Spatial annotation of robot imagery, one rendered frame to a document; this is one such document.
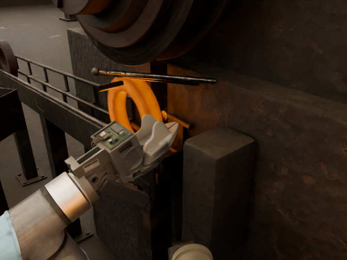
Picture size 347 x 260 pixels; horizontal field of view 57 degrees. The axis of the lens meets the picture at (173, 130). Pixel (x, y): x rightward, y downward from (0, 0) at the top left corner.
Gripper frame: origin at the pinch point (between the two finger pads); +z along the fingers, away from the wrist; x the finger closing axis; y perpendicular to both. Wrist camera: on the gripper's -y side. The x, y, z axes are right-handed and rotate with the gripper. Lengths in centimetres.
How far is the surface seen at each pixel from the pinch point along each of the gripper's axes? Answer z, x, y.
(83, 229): -26, 64, -71
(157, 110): 0.1, 3.9, 3.1
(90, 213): -19, 73, -74
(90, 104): -2.3, 40.4, -7.8
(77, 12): -5.5, 6.9, 25.1
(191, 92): 6.7, 0.7, 4.4
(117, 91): -1.7, 15.4, 5.1
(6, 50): -7, 112, -3
